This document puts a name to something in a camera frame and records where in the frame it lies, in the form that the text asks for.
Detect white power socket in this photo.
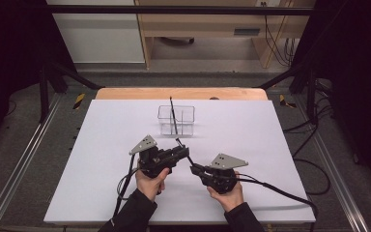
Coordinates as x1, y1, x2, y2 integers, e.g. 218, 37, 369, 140
255, 0, 279, 8

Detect black floor cable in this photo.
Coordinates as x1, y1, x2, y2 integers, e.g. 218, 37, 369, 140
283, 80, 334, 196

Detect light wooden desk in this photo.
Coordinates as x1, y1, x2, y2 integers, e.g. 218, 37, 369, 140
134, 0, 317, 71

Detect black hanging desk cables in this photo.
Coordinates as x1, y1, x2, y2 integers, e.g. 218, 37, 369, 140
263, 3, 297, 68

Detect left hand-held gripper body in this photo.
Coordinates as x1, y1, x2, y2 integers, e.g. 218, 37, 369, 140
128, 134, 177, 179

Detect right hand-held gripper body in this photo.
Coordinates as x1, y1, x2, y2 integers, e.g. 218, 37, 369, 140
205, 153, 249, 195

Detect clear acrylic organizer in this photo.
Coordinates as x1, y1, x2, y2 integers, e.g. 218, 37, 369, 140
157, 104, 196, 136

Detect aluminium floor rail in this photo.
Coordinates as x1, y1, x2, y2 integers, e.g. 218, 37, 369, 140
0, 93, 64, 232
294, 96, 371, 232

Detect person's left hand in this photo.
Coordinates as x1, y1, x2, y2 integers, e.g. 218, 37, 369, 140
134, 167, 171, 202

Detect yellow black floor tape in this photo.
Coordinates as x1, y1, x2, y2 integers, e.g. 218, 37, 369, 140
278, 94, 298, 109
72, 93, 87, 110

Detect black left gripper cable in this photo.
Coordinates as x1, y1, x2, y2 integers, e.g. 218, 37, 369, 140
112, 153, 141, 220

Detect white cabinet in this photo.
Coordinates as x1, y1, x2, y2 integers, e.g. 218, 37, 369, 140
45, 0, 146, 64

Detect black metal stand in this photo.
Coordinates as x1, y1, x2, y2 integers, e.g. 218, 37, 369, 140
259, 62, 318, 125
38, 61, 105, 124

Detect wooden table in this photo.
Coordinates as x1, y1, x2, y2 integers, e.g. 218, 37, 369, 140
95, 87, 269, 102

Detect long black makeup brush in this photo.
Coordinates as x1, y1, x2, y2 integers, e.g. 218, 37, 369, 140
168, 96, 180, 135

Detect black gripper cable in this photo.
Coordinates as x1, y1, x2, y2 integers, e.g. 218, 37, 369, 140
112, 153, 141, 220
236, 173, 318, 223

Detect white table sheet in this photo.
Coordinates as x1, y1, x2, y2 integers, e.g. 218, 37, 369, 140
43, 99, 317, 225

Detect small black makeup brush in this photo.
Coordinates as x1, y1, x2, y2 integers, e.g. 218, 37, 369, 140
174, 137, 195, 166

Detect person's right hand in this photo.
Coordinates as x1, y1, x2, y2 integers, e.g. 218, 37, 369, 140
206, 172, 245, 213

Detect black curtain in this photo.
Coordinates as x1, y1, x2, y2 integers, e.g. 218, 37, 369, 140
0, 0, 76, 156
291, 0, 371, 201

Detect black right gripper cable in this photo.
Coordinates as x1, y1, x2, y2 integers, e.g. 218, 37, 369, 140
236, 173, 318, 223

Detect black horizontal frame bar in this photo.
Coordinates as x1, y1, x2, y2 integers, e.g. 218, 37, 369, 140
44, 4, 317, 16

